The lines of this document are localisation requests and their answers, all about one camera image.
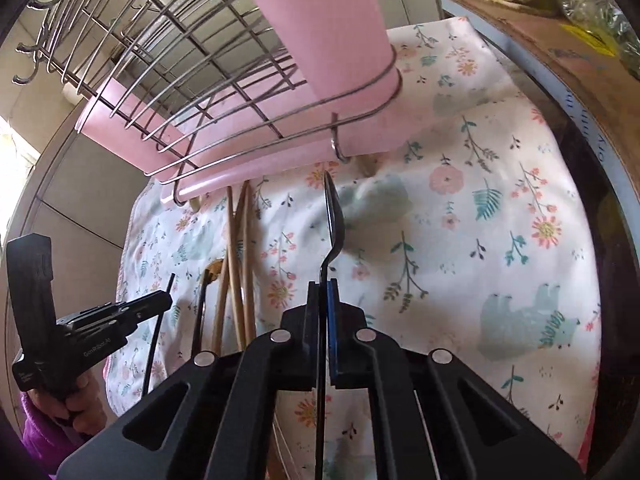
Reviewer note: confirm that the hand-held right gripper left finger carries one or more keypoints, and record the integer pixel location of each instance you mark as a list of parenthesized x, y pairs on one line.
[(299, 350)]

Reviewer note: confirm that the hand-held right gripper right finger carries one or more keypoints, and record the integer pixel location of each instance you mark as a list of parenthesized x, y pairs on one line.
[(332, 332)]

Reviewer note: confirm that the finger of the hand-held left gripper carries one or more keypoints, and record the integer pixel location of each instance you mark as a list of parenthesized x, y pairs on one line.
[(145, 305)]

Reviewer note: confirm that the black chopstick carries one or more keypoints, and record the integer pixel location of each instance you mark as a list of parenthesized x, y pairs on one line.
[(157, 335)]

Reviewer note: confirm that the golden spoon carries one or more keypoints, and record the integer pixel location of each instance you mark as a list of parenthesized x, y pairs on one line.
[(216, 267)]

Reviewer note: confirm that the wooden chopstick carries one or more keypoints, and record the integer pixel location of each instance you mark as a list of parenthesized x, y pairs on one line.
[(223, 270), (241, 260), (247, 285)]

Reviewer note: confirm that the black spoon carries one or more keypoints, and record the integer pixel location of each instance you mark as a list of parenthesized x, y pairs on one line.
[(334, 220)]

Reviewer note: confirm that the pink plastic cutlery cup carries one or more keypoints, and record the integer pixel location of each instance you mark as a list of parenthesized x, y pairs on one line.
[(320, 20), (107, 120)]

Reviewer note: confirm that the person's left forearm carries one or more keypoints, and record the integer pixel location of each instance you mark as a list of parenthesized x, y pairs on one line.
[(42, 435)]

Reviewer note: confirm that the person's left hand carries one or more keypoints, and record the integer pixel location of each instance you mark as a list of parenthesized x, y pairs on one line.
[(87, 405)]

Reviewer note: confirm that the grey kitchen counter cabinets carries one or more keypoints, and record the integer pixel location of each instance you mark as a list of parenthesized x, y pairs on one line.
[(75, 240)]

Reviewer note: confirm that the floral printed cloth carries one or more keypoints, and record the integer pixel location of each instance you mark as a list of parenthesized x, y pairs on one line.
[(450, 240)]

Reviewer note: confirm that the pink plastic drip tray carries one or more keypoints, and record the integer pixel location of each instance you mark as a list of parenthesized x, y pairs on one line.
[(260, 167)]

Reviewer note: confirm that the cardboard box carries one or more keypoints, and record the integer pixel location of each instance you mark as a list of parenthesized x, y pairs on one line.
[(540, 55)]

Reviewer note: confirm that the plastic bag of greens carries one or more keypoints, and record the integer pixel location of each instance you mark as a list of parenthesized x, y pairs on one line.
[(600, 15)]

